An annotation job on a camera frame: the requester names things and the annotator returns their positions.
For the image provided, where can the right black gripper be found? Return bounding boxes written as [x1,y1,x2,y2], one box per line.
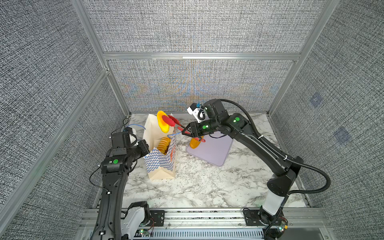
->
[181,119,222,137]

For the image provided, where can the ridged yellow spiral bread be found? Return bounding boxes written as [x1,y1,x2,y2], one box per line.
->
[157,137,171,155]

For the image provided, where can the blue checkered paper bag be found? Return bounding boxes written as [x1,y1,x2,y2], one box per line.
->
[143,114,177,180]

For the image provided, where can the red kitchen tongs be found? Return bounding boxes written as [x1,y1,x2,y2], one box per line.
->
[162,115,192,137]

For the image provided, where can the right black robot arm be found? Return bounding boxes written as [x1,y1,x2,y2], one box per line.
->
[182,113,303,225]

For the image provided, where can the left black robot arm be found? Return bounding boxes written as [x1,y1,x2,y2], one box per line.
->
[91,140,150,240]

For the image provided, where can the long orange baguette bread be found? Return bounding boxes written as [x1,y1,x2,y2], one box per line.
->
[189,138,201,149]

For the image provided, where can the lilac plastic tray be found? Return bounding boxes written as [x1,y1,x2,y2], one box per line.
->
[186,132,233,167]

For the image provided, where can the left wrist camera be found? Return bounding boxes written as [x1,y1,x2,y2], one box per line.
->
[111,127,138,149]

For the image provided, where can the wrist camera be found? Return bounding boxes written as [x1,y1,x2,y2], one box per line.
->
[111,127,138,149]
[187,99,229,123]

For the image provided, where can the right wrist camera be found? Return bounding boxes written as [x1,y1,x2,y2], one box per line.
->
[187,99,229,123]

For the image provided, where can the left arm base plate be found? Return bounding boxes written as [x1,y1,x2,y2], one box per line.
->
[140,210,166,228]

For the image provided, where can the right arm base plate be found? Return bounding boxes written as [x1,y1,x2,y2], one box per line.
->
[242,208,270,227]

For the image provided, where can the black corrugated cable conduit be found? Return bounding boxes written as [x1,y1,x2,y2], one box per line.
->
[218,98,331,195]

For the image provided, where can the aluminium front rail frame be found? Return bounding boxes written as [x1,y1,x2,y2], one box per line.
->
[76,208,337,240]

